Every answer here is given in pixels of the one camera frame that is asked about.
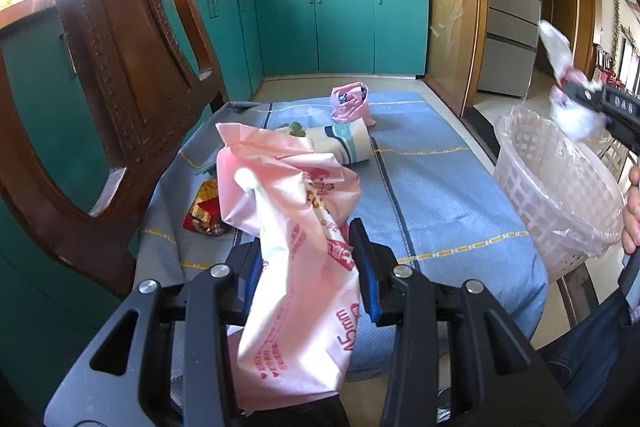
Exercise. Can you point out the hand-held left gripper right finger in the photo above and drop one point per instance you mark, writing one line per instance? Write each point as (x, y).
(370, 282)

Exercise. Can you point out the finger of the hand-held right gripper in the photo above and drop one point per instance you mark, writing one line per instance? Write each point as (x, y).
(587, 98)

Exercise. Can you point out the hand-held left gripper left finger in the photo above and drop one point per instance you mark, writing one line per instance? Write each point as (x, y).
(200, 332)

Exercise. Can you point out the white tissue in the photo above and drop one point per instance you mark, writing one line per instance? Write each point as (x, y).
(575, 119)

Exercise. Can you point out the large pink plastic bag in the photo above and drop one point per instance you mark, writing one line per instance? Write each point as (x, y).
(295, 267)

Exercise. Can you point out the white plastic mesh basket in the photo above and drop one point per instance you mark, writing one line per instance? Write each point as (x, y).
(550, 187)

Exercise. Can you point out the red gold wrapper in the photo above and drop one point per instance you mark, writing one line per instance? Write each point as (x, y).
(205, 212)

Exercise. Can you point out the striped paper cup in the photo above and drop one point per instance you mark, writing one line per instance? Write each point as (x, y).
(345, 142)

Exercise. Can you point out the small pink plastic bag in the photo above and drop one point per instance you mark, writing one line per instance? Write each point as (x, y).
(350, 103)

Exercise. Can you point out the person's right hand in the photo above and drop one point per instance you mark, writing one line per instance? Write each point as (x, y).
(632, 217)

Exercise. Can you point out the brown wooden door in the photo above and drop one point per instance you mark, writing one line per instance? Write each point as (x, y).
(557, 22)

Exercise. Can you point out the blue checked cloth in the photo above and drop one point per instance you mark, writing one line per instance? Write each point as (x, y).
(440, 207)

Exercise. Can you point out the clear plastic bin liner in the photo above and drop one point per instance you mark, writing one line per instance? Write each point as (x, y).
(595, 207)

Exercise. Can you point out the silver refrigerator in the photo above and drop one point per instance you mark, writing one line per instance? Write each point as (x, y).
(510, 7)

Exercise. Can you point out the wood framed glass door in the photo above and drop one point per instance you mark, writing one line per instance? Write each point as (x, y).
(450, 7)

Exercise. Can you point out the person's jeans leg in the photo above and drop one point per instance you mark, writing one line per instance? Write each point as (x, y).
(590, 347)

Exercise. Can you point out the carved wooden chair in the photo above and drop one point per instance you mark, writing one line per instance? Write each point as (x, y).
(115, 82)

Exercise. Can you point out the green wall garland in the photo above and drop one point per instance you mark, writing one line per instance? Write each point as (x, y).
(616, 22)

